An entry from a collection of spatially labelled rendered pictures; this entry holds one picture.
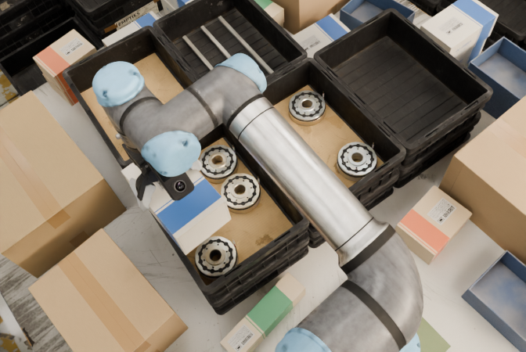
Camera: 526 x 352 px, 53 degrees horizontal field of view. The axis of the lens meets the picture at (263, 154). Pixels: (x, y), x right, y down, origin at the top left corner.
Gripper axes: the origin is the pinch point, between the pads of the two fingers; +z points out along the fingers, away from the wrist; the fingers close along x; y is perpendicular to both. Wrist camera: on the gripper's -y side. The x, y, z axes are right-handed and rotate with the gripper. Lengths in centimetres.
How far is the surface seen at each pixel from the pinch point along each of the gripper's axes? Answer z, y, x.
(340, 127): 28, 1, -50
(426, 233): 34, -35, -46
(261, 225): 28.5, -7.0, -14.4
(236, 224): 28.5, -2.4, -9.9
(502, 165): 22, -37, -67
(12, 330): 111, 56, 71
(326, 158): 28.5, -3.8, -40.1
